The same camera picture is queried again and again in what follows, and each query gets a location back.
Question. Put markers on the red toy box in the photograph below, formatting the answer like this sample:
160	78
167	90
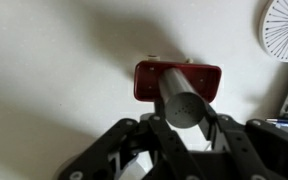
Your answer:
204	78

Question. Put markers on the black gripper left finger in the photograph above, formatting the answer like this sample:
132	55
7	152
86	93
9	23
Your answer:
110	156

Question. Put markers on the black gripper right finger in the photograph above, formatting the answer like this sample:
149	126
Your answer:
256	150

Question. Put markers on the small metal shaker container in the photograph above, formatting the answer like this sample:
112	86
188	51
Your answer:
183	106

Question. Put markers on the blue pen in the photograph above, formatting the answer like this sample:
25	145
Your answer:
276	120

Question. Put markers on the round white coaster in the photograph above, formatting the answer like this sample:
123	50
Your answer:
273	29

